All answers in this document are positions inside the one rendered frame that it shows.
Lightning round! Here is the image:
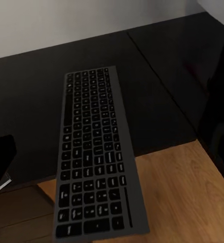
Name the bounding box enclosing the keyboard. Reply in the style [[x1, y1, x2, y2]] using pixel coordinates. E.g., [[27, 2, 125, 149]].
[[52, 66, 150, 243]]

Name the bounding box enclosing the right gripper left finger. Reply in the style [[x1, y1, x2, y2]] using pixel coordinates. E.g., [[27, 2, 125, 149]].
[[0, 134, 17, 179]]

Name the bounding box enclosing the notebook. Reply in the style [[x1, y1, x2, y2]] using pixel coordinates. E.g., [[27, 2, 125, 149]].
[[0, 172, 12, 189]]

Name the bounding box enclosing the monitor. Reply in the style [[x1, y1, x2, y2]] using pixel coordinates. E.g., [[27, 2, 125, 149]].
[[196, 0, 224, 121]]

